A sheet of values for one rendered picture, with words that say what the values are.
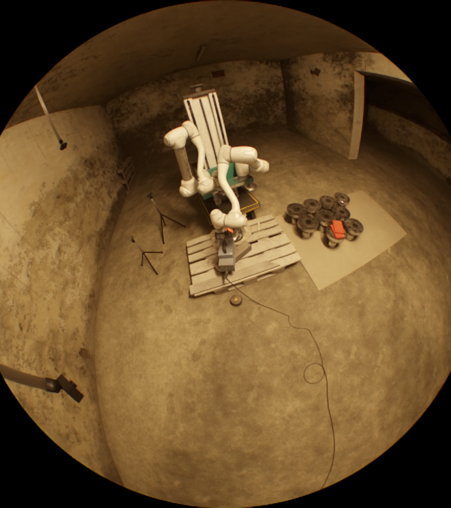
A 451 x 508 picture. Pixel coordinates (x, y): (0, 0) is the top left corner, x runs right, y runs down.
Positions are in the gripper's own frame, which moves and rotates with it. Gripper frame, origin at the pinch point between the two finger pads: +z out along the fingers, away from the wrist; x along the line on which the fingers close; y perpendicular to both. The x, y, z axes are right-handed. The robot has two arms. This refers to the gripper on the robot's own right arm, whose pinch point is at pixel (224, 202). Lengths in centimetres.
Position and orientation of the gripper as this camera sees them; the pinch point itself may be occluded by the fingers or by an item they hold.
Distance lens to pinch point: 184.4
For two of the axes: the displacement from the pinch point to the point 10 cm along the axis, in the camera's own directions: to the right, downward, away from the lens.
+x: -9.2, 4.0, -0.6
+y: -3.5, -7.1, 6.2
